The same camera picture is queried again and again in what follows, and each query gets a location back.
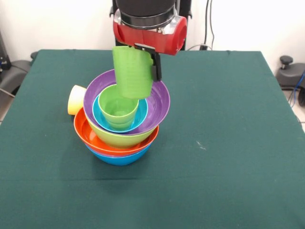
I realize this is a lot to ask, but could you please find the small cyan bowl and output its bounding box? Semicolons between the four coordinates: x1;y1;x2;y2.
92;94;149;134

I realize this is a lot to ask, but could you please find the large blue bowl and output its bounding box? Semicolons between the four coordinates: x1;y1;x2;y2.
85;143;153;167

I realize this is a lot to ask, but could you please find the dark green tablecloth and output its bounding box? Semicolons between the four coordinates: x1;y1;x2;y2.
0;49;305;229

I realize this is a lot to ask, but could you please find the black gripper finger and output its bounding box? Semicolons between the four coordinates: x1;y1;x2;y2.
150;51;163;82

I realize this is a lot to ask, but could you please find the purple and green bowl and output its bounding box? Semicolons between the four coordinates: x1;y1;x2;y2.
82;69;171;148

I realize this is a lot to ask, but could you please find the grey pedestal foot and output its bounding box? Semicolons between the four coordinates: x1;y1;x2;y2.
276;55;305;88
0;52;39;96

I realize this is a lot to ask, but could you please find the green plastic cup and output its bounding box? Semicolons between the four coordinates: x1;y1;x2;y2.
112;46;154;100
98;85;140;131

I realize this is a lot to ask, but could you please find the yellow plastic cup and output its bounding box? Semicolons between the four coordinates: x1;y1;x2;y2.
67;85;87;116

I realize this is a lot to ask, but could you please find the black wall cable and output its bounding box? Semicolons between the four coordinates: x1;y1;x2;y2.
203;0;215;50

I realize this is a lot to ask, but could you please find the orange-red bowl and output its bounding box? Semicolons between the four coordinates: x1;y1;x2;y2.
73;107;160;157

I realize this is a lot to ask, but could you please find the dark grey equipment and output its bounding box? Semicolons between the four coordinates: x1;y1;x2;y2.
0;31;11;71

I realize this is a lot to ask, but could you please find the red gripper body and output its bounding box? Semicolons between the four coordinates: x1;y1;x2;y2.
113;16;188;57

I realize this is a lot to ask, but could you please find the blue cable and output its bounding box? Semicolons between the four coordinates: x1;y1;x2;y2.
287;71;305;108

